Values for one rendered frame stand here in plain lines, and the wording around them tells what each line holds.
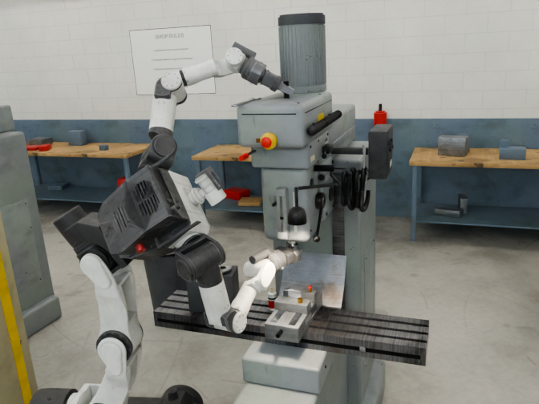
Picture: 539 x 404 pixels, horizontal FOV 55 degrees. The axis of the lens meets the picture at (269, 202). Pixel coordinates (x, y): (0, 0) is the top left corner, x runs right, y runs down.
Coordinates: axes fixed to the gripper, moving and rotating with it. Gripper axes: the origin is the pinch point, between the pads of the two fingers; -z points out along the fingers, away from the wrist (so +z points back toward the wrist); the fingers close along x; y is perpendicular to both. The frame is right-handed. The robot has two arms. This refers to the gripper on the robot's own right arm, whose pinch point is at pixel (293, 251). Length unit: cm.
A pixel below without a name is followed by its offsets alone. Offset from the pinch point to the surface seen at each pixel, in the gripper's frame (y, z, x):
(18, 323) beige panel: 64, 46, 165
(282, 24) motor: -94, -13, 11
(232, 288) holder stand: 19.1, 12.0, 25.8
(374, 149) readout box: -42, -28, -24
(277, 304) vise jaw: 21.8, 9.2, 2.3
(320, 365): 40.2, 14.8, -22.5
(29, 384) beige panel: 104, 48, 164
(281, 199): -27.0, 12.7, -4.1
